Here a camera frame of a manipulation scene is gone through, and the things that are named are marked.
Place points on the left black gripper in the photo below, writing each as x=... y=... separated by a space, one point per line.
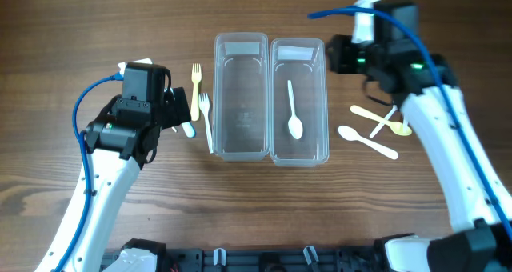
x=175 y=106

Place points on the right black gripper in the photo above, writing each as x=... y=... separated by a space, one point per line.
x=339 y=47

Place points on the yellow plastic fork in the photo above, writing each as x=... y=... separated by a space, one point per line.
x=196 y=77

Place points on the light blue plastic fork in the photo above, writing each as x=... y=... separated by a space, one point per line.
x=188 y=129

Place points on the yellow plastic spoon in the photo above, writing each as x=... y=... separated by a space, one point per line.
x=398 y=128

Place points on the large white plastic spoon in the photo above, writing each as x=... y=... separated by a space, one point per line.
x=351 y=135

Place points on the clear plastic container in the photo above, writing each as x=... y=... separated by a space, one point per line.
x=241 y=95
x=303 y=61

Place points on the white spoon with round bowl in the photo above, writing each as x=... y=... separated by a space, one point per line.
x=294 y=123

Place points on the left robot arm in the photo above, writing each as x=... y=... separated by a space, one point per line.
x=114 y=149

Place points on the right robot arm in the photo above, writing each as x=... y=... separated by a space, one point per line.
x=478 y=203

